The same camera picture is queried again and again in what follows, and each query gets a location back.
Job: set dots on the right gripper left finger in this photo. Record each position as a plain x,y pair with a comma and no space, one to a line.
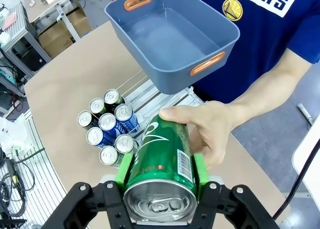
125,169

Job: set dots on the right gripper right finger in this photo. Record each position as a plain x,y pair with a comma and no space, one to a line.
201,171

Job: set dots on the green beverage can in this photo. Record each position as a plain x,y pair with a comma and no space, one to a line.
160,164
124,143
108,154

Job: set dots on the blue beverage can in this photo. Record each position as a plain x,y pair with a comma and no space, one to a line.
94,136
107,121
123,112

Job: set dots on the person's left forearm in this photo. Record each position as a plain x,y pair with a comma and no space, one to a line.
270,94

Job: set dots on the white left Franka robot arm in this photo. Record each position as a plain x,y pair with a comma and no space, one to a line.
12,136

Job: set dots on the white clear can dispenser rack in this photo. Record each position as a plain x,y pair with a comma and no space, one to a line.
150,99

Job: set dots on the person's left hand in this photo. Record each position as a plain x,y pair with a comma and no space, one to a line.
212,129

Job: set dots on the white slatted robot platform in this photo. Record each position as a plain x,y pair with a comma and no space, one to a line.
37,179

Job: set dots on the white side table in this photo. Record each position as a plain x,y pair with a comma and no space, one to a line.
303,151

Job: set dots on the white pipe piece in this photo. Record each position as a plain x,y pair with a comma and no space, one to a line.
305,114

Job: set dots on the person in blue shirt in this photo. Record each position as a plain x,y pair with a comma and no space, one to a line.
250,51

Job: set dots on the black computer tower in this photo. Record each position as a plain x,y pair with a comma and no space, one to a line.
30,56

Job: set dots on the large brown cardboard box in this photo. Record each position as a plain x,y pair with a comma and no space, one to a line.
55,39

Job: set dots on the wooden desk white legs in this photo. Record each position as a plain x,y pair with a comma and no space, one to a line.
47,7

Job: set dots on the aluminium frame equipment rack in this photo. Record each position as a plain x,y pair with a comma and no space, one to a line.
15,31

